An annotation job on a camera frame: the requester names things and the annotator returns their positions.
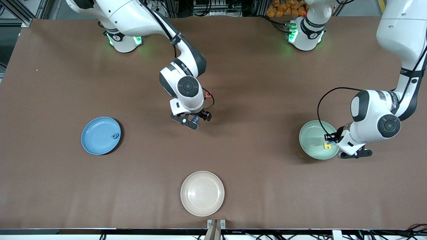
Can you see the black equipment rack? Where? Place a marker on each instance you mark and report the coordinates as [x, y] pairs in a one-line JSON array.
[[217, 5]]

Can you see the light green plate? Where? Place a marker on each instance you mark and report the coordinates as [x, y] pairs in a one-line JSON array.
[[312, 140]]

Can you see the beige plate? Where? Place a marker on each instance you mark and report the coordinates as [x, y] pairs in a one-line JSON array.
[[202, 193]]

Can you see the aluminium frame profile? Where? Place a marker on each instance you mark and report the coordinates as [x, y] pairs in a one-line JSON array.
[[26, 21]]

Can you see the orange snack packets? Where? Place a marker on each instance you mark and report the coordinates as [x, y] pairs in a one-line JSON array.
[[283, 8]]

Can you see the red letter Q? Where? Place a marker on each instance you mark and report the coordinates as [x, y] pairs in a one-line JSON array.
[[206, 94]]

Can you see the brown table cover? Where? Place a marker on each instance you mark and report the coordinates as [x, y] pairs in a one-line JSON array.
[[253, 160]]

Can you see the tan mounting pole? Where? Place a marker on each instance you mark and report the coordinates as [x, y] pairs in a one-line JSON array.
[[213, 233]]

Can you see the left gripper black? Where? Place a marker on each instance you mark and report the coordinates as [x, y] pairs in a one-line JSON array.
[[334, 136]]

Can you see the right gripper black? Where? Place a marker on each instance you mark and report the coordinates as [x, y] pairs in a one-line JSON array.
[[201, 115]]

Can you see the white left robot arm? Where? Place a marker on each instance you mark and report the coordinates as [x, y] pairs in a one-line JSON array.
[[400, 33]]

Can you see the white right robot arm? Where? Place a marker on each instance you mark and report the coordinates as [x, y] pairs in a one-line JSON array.
[[140, 16]]

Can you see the blue letter a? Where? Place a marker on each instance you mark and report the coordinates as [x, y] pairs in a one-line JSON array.
[[113, 136]]

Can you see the metal bracket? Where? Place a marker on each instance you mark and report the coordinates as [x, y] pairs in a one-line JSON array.
[[209, 223]]

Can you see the blue plate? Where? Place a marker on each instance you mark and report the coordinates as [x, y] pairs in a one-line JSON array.
[[98, 136]]

